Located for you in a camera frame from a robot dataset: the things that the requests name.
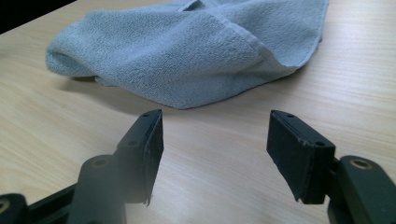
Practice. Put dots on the light blue towel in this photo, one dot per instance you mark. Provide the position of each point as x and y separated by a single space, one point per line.
174 56

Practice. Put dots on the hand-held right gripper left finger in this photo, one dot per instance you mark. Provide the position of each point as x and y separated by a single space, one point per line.
140 155

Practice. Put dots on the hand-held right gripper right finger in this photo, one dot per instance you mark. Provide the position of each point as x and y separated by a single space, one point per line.
299 161

